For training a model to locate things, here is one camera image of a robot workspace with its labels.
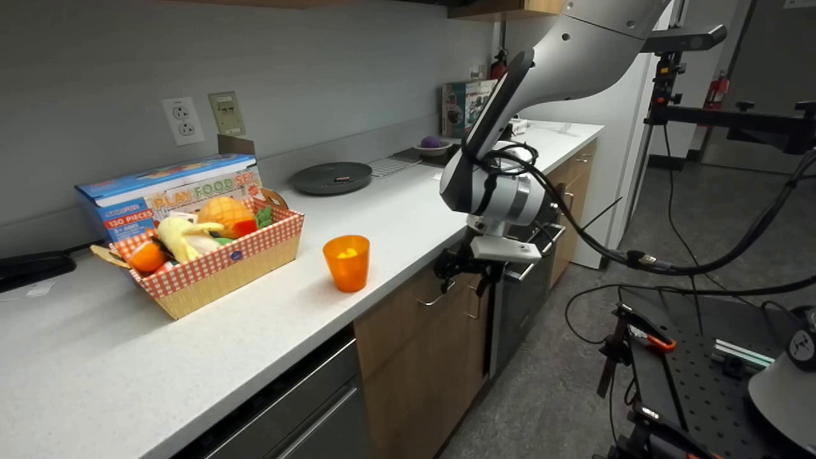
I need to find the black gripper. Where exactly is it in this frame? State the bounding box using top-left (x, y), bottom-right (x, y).
top-left (431, 242), bottom-right (503, 284)

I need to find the wooden drawer with metal handle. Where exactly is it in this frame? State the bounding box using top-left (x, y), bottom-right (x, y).
top-left (355, 256), bottom-right (484, 378)

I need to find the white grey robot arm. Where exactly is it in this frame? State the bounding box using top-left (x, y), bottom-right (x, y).
top-left (438, 0), bottom-right (667, 266)

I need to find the black built-in oven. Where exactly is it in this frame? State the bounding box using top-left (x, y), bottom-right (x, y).
top-left (490, 210), bottom-right (563, 378)

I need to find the wooden cabinet door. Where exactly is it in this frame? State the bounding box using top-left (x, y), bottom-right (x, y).
top-left (361, 302), bottom-right (487, 459)

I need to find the orange plastic cup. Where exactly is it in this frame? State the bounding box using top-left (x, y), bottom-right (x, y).
top-left (323, 234), bottom-right (369, 293)

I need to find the purple toy in bowl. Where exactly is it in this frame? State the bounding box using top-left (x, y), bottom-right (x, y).
top-left (417, 135), bottom-right (454, 159)

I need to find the dark round plate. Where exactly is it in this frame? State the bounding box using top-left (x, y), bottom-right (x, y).
top-left (287, 161), bottom-right (373, 196)

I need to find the colourful box on counter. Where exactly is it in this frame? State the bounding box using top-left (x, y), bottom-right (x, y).
top-left (438, 80), bottom-right (494, 138)

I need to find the red clamp tool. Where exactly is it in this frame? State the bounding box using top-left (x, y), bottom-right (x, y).
top-left (616, 303), bottom-right (676, 355)

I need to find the red fire extinguisher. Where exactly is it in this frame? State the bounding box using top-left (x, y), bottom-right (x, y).
top-left (487, 54), bottom-right (507, 80)

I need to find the grey dishwasher front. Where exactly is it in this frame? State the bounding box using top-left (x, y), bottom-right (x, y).
top-left (170, 328), bottom-right (369, 459)

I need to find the white refrigerator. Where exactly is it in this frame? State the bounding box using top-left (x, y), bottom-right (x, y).
top-left (523, 0), bottom-right (737, 247)

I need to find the orange plush toy bread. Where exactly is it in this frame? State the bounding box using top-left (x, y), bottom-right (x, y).
top-left (199, 196), bottom-right (257, 239)

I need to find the wooden upper cabinet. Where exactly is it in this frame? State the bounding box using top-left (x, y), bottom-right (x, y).
top-left (445, 0), bottom-right (565, 20)

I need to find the black perforated robot table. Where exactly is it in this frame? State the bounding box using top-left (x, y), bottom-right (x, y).
top-left (619, 291), bottom-right (816, 459)

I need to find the checkered cardboard food box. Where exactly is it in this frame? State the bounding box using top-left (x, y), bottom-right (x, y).
top-left (110, 211), bottom-right (303, 318)

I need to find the yellow toy banana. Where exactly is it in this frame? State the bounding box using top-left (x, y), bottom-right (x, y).
top-left (159, 214), bottom-right (222, 262)

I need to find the orange toy fruit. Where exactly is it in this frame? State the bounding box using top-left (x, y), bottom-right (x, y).
top-left (127, 239), bottom-right (166, 275)

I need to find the blue play food box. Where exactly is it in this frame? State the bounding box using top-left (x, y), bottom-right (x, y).
top-left (76, 152), bottom-right (262, 242)

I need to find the black object at counter edge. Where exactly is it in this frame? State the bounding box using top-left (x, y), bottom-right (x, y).
top-left (0, 253), bottom-right (76, 293)

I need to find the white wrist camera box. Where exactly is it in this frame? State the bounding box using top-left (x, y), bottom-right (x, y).
top-left (470, 238), bottom-right (541, 262)

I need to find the black cable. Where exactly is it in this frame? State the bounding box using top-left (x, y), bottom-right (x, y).
top-left (473, 141), bottom-right (816, 346)

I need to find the beige wall switch plate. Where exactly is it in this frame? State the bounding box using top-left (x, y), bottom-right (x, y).
top-left (208, 91), bottom-right (245, 135)

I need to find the white wall outlet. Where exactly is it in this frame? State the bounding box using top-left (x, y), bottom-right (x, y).
top-left (162, 96), bottom-right (203, 146)

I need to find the black camera tripod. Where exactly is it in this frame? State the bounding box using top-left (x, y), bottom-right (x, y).
top-left (640, 24), bottom-right (816, 225)

